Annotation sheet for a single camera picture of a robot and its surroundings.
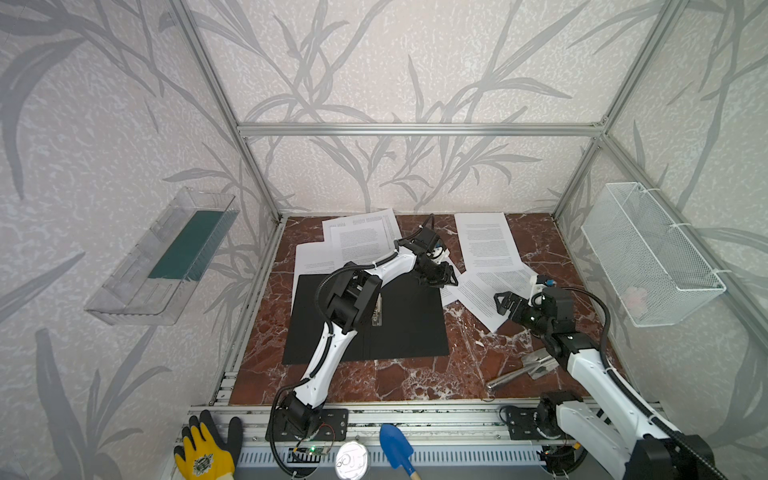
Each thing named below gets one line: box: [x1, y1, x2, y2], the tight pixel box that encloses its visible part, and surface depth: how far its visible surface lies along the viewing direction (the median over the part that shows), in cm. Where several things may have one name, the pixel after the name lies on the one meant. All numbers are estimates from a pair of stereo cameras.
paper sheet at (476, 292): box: [446, 268, 539, 333], surface depth 101 cm
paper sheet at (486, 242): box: [454, 212, 524, 272], surface depth 114 cm
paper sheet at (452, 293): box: [440, 264, 463, 307], surface depth 100 cm
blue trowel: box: [379, 423, 421, 480], surface depth 72 cm
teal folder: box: [283, 273, 450, 365], surface depth 91 cm
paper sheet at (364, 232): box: [322, 208, 402, 252], surface depth 118 cm
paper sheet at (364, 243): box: [330, 219, 395, 267], surface depth 118 cm
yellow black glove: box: [174, 409, 243, 480], surface depth 70 cm
